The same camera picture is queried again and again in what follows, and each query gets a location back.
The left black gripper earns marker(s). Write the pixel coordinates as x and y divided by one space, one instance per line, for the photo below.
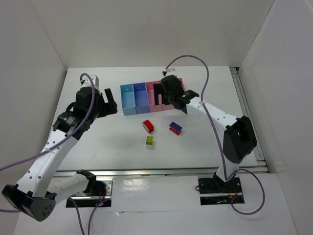
107 106

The red white lego piece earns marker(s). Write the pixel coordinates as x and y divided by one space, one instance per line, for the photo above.
148 126

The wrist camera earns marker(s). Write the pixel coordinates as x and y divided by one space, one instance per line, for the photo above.
86 82
168 71

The small pink bin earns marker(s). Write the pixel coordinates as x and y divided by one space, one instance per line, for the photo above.
151 97

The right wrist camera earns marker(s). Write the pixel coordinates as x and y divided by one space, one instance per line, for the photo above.
168 71

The aluminium front rail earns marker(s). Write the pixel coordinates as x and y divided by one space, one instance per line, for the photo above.
153 172

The blue lego brick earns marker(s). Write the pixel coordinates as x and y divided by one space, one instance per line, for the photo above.
175 126

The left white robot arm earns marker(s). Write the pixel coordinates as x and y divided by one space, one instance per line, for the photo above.
34 194

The large pink bin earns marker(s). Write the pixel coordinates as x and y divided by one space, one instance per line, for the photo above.
168 107

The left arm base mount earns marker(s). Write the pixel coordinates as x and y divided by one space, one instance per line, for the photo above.
102 195

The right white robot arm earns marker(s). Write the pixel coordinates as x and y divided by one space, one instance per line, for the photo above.
235 135

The light blue bin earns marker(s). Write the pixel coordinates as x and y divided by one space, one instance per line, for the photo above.
128 99

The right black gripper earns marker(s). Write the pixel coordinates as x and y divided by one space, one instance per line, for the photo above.
164 91

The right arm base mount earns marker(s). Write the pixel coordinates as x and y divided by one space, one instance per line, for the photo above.
210 194

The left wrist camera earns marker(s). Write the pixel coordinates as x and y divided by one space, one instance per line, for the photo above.
86 82

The dark blue bin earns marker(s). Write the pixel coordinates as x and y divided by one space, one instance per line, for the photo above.
141 98

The yellow green lego block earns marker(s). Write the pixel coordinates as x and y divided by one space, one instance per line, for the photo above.
149 142

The red lego under blue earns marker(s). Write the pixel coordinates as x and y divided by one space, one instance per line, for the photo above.
175 131

